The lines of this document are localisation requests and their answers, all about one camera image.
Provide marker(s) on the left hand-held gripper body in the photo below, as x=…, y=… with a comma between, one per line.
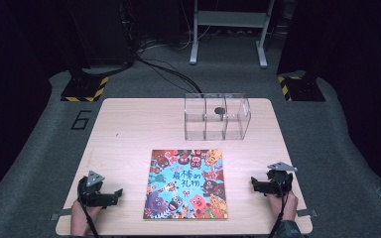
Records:
x=91, y=195

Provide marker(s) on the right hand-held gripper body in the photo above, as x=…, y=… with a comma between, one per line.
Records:
x=279, y=181

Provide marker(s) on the clear acrylic divided organizer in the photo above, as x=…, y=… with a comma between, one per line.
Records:
x=216, y=129

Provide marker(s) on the colourful picture book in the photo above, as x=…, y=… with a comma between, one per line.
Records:
x=185, y=185

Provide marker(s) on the person's left hand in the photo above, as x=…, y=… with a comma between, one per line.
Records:
x=81, y=218

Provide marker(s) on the person's right hand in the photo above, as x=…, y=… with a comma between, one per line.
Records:
x=286, y=206

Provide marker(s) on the small dark round pad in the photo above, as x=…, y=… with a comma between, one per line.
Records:
x=219, y=110

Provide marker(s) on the black hazard-striped stand base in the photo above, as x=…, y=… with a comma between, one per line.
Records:
x=84, y=89
x=301, y=88

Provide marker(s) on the black cabinet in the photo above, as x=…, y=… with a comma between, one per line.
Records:
x=102, y=29

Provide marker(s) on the white metal stand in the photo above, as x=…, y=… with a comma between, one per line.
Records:
x=229, y=18

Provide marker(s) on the grey metal table bracket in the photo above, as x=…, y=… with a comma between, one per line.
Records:
x=307, y=213
x=61, y=214

